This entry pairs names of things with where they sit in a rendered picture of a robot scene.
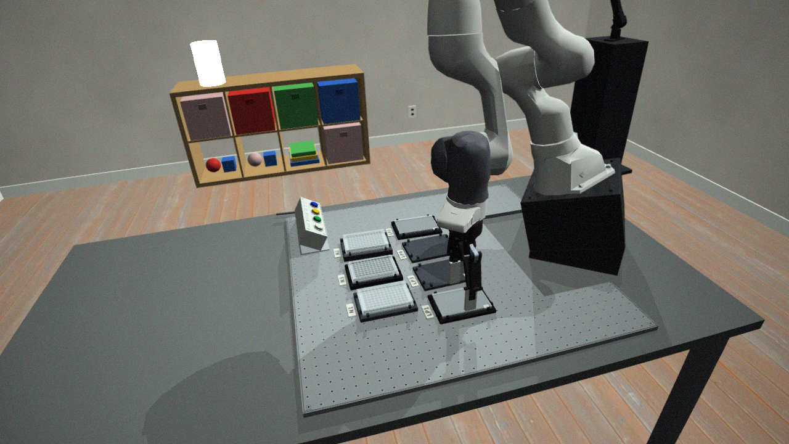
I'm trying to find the white button panel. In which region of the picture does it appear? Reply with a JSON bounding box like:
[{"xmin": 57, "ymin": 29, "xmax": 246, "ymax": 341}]
[{"xmin": 276, "ymin": 197, "xmax": 330, "ymax": 255}]

